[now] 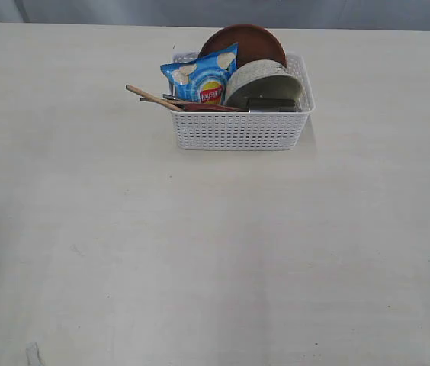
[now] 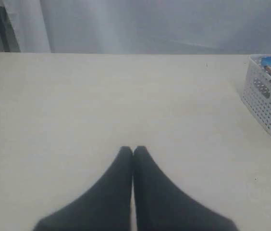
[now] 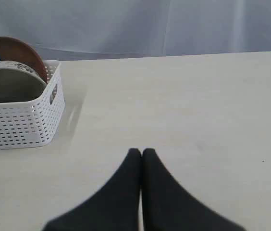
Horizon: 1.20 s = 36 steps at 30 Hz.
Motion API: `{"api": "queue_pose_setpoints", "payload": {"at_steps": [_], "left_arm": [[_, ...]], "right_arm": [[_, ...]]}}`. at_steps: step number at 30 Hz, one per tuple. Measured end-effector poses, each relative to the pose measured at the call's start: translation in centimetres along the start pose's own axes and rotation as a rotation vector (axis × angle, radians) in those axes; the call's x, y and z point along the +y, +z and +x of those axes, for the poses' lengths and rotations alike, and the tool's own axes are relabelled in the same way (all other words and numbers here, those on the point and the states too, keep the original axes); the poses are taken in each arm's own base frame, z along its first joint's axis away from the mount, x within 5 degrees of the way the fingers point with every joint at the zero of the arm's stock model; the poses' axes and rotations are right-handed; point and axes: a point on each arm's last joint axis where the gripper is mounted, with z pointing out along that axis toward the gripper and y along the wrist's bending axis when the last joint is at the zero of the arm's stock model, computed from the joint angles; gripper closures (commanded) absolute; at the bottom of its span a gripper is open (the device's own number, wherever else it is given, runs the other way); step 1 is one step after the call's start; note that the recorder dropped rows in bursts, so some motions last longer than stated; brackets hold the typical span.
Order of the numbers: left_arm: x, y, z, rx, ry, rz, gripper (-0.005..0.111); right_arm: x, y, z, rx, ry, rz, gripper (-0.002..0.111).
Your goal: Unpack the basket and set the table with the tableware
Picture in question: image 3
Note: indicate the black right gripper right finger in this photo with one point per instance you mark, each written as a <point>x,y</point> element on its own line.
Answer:
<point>167,206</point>

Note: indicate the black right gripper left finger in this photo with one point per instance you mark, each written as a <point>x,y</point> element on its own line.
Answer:
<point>114,207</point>

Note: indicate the grey ceramic bowl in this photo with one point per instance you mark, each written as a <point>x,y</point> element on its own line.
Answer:
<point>19,82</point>

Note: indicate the brown round plate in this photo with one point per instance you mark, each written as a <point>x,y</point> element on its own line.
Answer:
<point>12,49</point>

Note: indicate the white perforated plastic basket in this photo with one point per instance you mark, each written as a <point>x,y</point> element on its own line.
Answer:
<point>34,123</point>

